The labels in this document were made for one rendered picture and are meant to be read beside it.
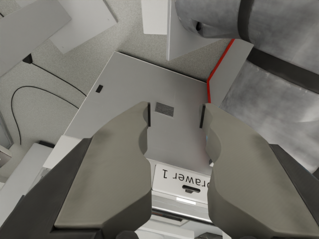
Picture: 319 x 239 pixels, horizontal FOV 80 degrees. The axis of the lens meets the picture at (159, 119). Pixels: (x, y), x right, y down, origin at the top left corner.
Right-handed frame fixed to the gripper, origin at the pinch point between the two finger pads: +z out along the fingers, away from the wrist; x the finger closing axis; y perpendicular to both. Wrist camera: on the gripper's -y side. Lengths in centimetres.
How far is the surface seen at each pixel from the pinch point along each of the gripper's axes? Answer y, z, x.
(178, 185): 58, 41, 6
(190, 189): 56, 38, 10
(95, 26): 10, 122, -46
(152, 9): -3.5, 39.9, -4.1
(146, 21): -1.1, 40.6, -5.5
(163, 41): 18, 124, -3
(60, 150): 44, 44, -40
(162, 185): 56, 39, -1
